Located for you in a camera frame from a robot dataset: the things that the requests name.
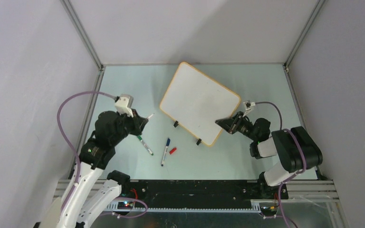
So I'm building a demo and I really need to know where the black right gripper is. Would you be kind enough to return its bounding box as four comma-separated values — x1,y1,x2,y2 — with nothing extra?
215,111,258,141

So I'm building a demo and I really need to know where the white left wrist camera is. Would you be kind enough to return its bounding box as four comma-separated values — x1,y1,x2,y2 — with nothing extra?
115,94,134,117

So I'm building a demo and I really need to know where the orange framed whiteboard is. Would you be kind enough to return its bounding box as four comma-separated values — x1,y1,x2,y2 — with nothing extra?
159,62,241,147

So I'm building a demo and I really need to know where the right control board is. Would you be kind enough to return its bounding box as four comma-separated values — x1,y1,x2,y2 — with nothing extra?
260,205,279,214

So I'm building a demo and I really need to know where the left control board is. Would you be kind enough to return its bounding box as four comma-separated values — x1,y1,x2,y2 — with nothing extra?
117,201,134,210

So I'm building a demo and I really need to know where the control board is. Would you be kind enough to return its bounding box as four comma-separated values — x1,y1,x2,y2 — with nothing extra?
260,205,279,214
117,201,134,210

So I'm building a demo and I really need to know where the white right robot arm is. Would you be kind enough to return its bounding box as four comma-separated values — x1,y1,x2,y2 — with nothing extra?
215,112,323,199

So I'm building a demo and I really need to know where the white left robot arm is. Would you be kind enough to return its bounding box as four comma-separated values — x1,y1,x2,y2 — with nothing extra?
34,110,149,228

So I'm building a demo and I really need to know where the green whiteboard marker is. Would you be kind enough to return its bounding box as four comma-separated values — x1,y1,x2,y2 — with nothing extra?
137,135,154,156

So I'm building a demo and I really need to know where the blue whiteboard marker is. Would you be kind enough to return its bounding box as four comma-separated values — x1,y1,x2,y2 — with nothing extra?
161,138,171,167

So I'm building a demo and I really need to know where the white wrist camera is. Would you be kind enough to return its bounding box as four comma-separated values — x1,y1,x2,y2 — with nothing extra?
115,94,134,117
243,100,256,117

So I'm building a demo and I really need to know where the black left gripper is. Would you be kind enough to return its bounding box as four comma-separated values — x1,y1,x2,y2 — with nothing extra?
111,107,149,144

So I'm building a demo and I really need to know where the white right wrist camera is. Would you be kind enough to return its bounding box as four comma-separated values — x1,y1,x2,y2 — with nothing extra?
243,100,256,117

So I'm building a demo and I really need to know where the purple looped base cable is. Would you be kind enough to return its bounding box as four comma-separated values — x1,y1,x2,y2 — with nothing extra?
111,197,149,219

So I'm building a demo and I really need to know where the red marker cap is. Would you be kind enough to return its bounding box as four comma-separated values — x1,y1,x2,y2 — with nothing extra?
169,147,177,155

